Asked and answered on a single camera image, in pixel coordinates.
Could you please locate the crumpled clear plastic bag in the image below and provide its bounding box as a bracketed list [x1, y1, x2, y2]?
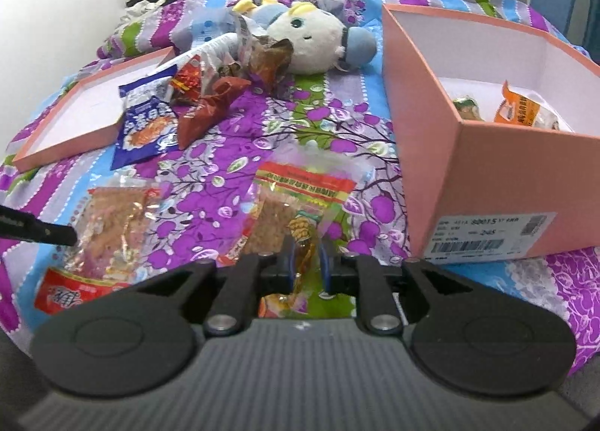
[318, 0, 363, 20]

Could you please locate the green snack packet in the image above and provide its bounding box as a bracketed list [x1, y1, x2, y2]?
[449, 94, 487, 123]

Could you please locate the blue snack packet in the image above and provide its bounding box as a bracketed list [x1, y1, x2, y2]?
[111, 76, 180, 170]

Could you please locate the black and white clothes heap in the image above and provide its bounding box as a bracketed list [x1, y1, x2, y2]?
[123, 0, 170, 22]

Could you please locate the clear snack packet red label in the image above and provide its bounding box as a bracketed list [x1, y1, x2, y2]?
[34, 178, 165, 317]

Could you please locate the small red foil packet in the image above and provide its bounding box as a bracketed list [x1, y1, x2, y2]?
[168, 60, 203, 101]

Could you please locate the pink box lid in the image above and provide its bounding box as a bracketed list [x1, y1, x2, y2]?
[12, 46, 178, 172]

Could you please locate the white tube packet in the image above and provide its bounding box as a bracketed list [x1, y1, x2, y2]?
[158, 34, 241, 72]

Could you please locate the orange snack packet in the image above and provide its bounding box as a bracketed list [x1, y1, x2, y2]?
[493, 81, 573, 133]

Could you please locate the brown snack packet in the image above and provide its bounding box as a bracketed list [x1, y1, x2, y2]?
[247, 39, 294, 86]

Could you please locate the white and blue plush doll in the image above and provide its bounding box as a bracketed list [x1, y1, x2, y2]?
[187, 0, 378, 74]

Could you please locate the clear snack packet striped label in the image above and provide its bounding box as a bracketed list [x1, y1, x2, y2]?
[218, 147, 373, 319]

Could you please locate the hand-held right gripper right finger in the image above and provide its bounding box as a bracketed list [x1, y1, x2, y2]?
[320, 244, 474, 338]

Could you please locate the purple floral printed blanket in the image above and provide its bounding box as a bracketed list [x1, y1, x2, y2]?
[0, 0, 600, 376]

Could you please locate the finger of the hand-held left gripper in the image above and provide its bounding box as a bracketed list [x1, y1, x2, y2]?
[23, 215, 78, 247]

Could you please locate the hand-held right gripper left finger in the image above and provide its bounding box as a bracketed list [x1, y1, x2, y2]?
[119, 236, 298, 338]

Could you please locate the pink cardboard box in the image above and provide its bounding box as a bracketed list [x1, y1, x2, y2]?
[381, 4, 600, 267]

